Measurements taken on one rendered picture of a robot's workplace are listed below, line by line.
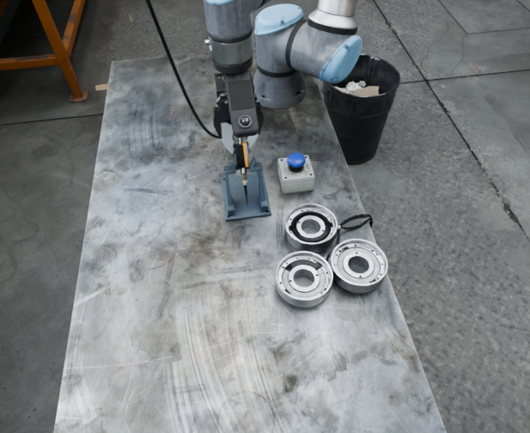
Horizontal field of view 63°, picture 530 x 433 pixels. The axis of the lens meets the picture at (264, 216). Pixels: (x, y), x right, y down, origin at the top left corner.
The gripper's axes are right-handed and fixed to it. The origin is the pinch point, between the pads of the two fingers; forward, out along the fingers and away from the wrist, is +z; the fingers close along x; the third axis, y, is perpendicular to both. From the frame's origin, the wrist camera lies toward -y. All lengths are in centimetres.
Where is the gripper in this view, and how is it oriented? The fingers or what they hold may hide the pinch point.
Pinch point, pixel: (240, 149)
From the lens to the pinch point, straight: 91.3
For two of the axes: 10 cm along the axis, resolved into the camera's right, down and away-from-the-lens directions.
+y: -1.5, -7.6, 6.3
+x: -9.9, 1.3, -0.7
